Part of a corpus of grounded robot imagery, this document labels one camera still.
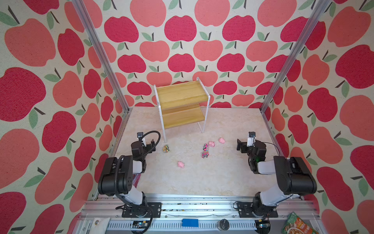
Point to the left aluminium frame post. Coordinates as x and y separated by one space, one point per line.
100 51

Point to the pink toy pig front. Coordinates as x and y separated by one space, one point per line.
180 164

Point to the right aluminium frame post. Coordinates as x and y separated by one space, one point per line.
311 23

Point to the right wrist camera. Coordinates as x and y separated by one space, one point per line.
251 134

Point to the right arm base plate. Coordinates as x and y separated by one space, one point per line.
251 210

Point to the round black knob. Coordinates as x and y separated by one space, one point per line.
223 225

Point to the aluminium frame post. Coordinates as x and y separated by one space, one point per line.
100 51
311 23

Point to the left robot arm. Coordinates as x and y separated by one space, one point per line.
116 178

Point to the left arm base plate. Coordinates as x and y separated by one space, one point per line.
153 209

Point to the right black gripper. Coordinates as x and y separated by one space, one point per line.
244 146

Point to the blue block on rail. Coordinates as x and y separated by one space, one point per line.
191 223

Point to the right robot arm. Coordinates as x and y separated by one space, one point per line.
293 177

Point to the wooden two-tier shelf white frame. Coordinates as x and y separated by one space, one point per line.
182 104

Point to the green snack bag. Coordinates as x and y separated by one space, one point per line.
295 225

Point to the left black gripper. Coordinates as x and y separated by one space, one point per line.
149 149

